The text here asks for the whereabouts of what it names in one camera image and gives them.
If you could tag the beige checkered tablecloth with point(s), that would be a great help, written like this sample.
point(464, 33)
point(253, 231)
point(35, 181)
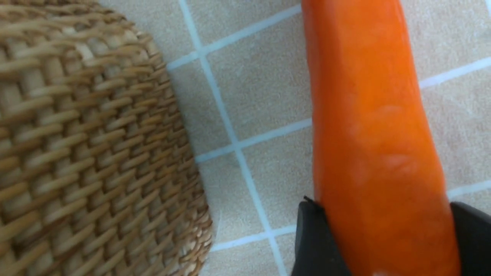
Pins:
point(239, 71)

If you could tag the orange toy carrot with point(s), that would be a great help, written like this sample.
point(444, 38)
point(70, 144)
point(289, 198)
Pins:
point(376, 168)

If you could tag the woven rattan basket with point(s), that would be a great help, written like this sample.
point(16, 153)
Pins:
point(98, 176)

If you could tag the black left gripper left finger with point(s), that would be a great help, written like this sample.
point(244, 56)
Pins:
point(316, 251)

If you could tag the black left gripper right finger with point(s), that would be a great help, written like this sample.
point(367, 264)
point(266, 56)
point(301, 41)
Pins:
point(473, 234)

